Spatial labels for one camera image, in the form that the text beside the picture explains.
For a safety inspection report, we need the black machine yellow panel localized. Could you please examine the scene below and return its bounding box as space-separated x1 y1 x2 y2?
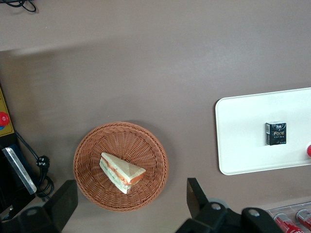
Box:
0 84 39 219

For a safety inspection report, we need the triangular sandwich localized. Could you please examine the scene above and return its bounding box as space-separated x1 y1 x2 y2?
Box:
99 152 147 195

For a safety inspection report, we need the black power cable with plug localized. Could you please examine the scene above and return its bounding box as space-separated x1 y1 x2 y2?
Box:
15 131 55 202

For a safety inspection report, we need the small black box gold print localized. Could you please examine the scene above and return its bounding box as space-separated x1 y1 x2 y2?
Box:
265 122 287 146

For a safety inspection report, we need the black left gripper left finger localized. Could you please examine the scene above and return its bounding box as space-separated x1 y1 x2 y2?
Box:
41 179 79 232

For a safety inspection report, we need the black loose cable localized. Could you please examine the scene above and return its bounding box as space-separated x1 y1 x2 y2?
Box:
0 0 37 14

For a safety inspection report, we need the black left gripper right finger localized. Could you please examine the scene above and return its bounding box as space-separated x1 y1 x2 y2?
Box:
186 177 210 219

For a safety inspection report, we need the clear acrylic bottle rack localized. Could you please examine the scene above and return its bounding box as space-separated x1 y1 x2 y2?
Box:
264 200 311 233

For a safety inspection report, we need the round brown wicker basket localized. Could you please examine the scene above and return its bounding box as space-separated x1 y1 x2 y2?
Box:
73 121 170 212

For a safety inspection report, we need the white rectangular tray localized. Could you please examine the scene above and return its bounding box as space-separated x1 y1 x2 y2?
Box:
214 87 311 176

